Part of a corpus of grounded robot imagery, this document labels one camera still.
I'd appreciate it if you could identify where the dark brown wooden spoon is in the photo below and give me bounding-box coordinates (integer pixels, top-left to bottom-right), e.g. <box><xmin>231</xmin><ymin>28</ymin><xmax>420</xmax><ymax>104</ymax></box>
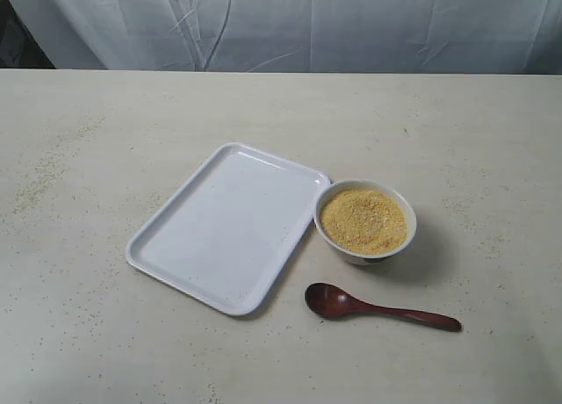
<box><xmin>304</xmin><ymin>283</ymin><xmax>463</xmax><ymax>333</ymax></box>

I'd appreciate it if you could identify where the golden-brown granular powder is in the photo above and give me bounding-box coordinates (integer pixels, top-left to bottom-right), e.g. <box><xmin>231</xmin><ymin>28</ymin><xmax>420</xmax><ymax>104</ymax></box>
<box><xmin>320</xmin><ymin>190</ymin><xmax>407</xmax><ymax>255</ymax></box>

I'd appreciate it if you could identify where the white rectangular plastic tray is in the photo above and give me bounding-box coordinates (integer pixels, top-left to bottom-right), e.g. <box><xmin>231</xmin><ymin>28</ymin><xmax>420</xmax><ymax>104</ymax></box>
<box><xmin>125</xmin><ymin>142</ymin><xmax>331</xmax><ymax>316</ymax></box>

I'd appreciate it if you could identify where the white ceramic bowl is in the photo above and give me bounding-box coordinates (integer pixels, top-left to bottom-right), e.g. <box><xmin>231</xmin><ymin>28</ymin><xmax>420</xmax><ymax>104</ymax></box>
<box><xmin>313</xmin><ymin>179</ymin><xmax>417</xmax><ymax>266</ymax></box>

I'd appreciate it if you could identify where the white backdrop cloth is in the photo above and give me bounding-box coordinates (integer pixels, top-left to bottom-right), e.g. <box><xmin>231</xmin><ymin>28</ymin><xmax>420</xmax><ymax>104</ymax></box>
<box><xmin>9</xmin><ymin>0</ymin><xmax>561</xmax><ymax>75</ymax></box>

